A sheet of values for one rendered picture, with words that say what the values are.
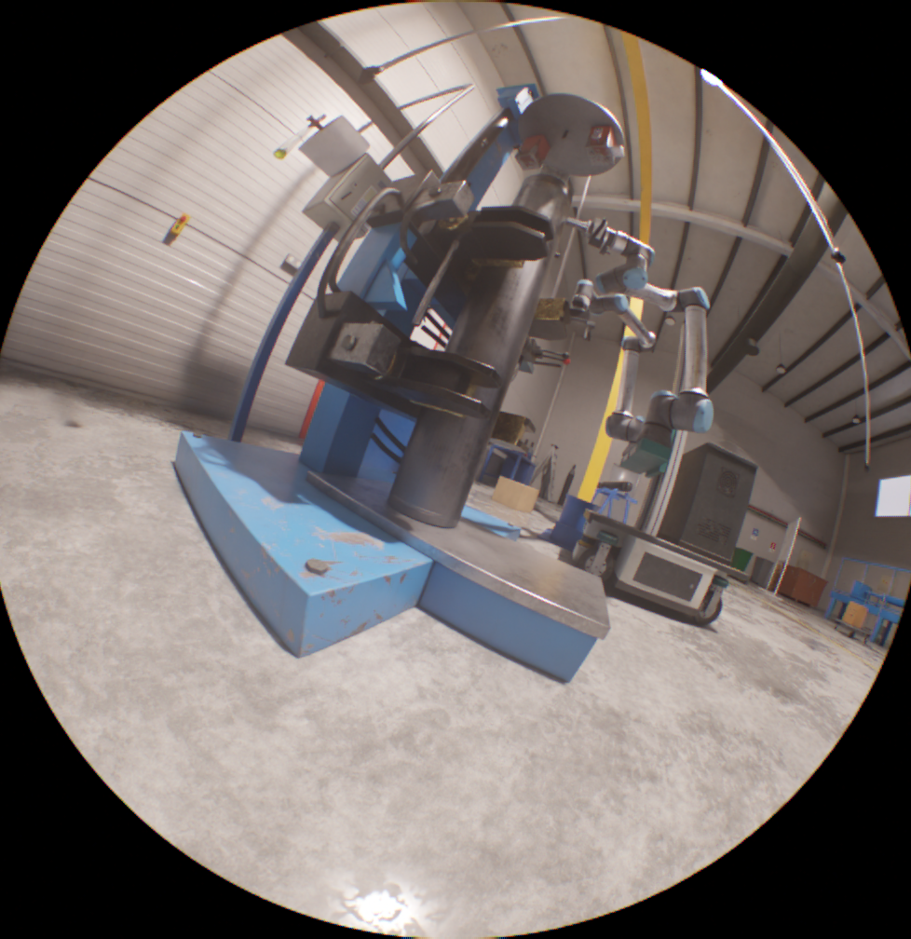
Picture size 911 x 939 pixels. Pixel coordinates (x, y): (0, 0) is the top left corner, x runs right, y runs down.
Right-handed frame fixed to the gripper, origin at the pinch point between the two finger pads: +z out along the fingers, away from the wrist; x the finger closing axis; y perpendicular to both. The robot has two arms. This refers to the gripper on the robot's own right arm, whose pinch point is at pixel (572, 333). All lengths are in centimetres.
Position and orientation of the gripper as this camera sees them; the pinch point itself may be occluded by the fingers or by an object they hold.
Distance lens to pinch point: 155.7
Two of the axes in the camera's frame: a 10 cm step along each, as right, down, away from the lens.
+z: -3.5, 9.4, 0.4
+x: -8.4, -3.4, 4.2
